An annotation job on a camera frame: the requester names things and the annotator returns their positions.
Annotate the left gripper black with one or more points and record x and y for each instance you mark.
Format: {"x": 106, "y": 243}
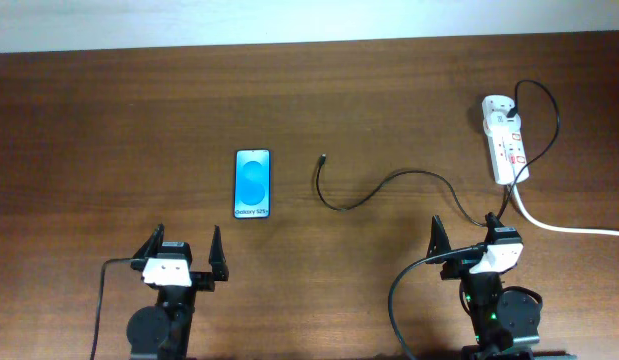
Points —
{"x": 205, "y": 280}

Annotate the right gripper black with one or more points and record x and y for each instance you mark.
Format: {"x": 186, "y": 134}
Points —
{"x": 457, "y": 266}

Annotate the blue screen smartphone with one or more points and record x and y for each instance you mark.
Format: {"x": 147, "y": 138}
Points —
{"x": 252, "y": 190}

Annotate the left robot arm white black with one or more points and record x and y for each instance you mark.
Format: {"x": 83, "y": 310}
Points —
{"x": 162, "y": 330}

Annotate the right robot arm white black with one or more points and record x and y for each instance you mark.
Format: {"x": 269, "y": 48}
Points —
{"x": 505, "y": 320}

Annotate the white USB charger plug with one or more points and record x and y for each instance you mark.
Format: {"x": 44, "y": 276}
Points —
{"x": 498, "y": 122}

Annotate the white power strip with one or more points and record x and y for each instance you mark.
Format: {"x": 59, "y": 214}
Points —
{"x": 507, "y": 152}

